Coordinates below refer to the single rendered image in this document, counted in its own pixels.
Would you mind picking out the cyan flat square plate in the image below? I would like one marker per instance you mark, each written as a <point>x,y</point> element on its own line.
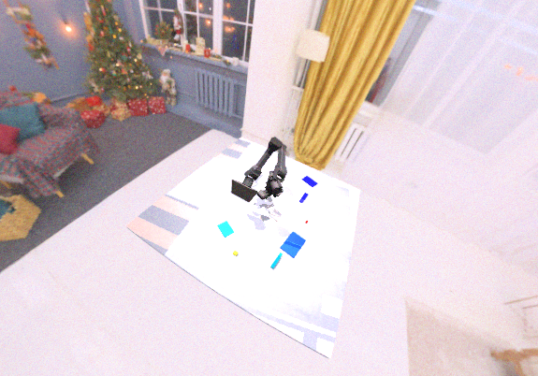
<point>225,229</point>

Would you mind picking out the blue flat plate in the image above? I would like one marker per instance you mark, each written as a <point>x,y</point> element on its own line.
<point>309,181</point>
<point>293,244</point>

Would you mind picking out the teal rectangular bar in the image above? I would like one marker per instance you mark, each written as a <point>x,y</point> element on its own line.
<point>276,260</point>

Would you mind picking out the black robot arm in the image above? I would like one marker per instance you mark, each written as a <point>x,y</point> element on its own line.
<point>280,169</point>

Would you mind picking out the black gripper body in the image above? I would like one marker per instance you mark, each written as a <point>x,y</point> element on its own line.
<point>263,194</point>

